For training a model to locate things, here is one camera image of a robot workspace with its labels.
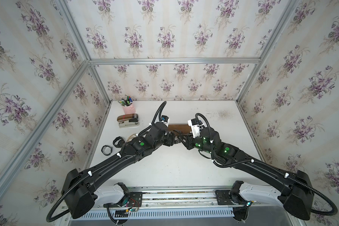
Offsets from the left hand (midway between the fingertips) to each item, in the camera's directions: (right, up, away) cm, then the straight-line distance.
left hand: (171, 133), depth 77 cm
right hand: (+5, -1, -4) cm, 7 cm away
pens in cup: (-33, +19, +26) cm, 46 cm away
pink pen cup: (-31, +14, +28) cm, 44 cm away
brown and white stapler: (-31, +6, +25) cm, 40 cm away
